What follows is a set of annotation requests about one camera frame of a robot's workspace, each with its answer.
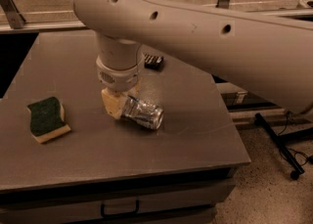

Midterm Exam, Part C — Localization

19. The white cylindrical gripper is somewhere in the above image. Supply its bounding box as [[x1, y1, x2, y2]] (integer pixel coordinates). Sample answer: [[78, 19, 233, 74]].
[[96, 33, 144, 119]]

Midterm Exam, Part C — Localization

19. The crushed silver redbull can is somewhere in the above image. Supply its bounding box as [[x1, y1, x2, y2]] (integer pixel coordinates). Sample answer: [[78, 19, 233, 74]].
[[122, 96, 164, 130]]

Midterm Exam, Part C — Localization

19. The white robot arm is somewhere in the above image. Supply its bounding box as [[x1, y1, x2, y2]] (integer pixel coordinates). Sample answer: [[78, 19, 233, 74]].
[[70, 0, 313, 119]]

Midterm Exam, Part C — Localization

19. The green and yellow sponge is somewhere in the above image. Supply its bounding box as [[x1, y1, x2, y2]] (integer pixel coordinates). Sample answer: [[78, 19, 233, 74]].
[[27, 97, 70, 144]]

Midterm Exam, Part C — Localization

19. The grey cabinet drawer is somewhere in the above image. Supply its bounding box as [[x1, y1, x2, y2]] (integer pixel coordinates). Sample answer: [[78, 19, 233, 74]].
[[0, 178, 235, 224]]

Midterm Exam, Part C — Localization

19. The black wheeled stand base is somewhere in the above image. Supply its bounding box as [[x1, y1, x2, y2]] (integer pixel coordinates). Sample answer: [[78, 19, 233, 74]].
[[254, 113, 313, 180]]

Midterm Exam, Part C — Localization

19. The black drawer handle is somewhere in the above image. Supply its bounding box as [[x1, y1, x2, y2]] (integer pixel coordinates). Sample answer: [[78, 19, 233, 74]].
[[100, 200, 140, 219]]

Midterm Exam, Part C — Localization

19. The left metal railing bracket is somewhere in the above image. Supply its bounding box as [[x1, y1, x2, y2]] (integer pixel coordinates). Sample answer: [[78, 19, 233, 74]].
[[0, 0, 25, 29]]

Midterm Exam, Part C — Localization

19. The black cable on floor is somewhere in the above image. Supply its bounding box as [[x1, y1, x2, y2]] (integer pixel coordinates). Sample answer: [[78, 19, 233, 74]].
[[277, 110, 313, 167]]

